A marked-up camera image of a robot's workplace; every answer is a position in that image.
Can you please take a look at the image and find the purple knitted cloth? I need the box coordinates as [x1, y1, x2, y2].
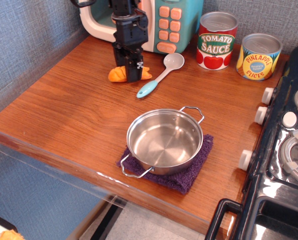
[116, 134, 214, 195]

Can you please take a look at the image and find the silver pot with handles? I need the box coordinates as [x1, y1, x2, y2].
[120, 107, 205, 179]

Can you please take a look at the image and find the orange striped plush corner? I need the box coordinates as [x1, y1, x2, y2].
[0, 229, 25, 240]

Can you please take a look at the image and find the teal toy microwave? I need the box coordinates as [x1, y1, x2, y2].
[79, 0, 204, 54]

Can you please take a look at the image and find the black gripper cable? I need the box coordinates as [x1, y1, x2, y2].
[69, 0, 97, 8]

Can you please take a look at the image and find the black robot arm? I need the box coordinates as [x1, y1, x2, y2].
[109, 0, 149, 83]

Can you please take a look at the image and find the orange plush fish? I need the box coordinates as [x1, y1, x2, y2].
[108, 66, 152, 83]

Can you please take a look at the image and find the black toy stove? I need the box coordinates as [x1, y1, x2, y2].
[205, 46, 298, 240]

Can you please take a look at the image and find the white spoon teal handle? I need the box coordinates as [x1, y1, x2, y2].
[136, 53, 185, 99]

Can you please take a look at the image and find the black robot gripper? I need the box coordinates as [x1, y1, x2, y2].
[112, 12, 149, 83]

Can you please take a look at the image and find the pineapple slices can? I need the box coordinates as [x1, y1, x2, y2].
[236, 33, 283, 81]

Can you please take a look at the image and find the tomato sauce can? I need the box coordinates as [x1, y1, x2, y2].
[196, 11, 238, 71]

